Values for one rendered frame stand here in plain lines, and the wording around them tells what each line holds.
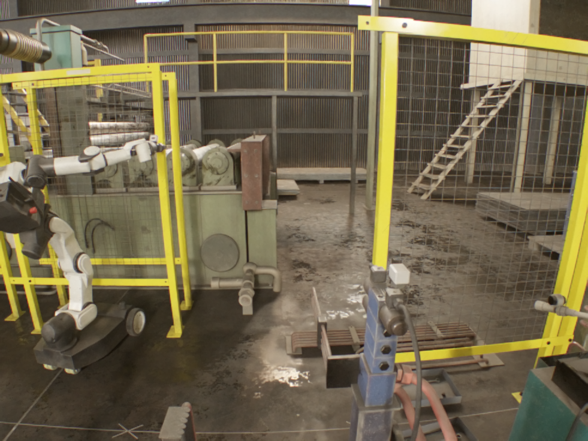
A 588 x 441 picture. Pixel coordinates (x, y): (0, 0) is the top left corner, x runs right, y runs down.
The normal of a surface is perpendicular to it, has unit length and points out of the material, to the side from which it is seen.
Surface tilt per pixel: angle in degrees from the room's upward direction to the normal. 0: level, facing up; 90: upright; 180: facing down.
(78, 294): 76
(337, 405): 0
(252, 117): 90
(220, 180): 90
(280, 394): 0
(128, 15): 90
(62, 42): 90
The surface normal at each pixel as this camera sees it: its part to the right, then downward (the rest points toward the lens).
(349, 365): 0.06, 0.26
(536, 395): -1.00, 0.01
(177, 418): 0.00, -0.97
